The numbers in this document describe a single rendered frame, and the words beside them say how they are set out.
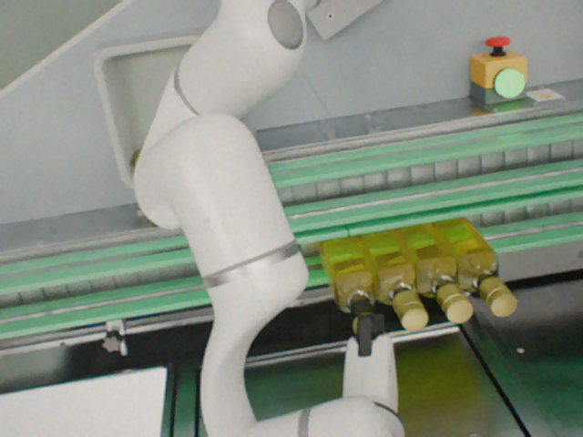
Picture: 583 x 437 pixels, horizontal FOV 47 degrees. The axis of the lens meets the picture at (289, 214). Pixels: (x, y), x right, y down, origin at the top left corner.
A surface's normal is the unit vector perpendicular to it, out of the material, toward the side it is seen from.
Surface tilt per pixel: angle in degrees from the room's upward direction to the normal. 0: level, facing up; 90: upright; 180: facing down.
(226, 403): 59
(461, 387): 90
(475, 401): 90
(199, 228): 40
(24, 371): 90
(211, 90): 49
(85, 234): 90
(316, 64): 0
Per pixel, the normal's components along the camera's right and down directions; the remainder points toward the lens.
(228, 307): -0.56, 0.16
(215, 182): -0.01, 0.00
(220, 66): -0.68, 0.48
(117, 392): -0.13, -0.90
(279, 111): 0.11, 0.40
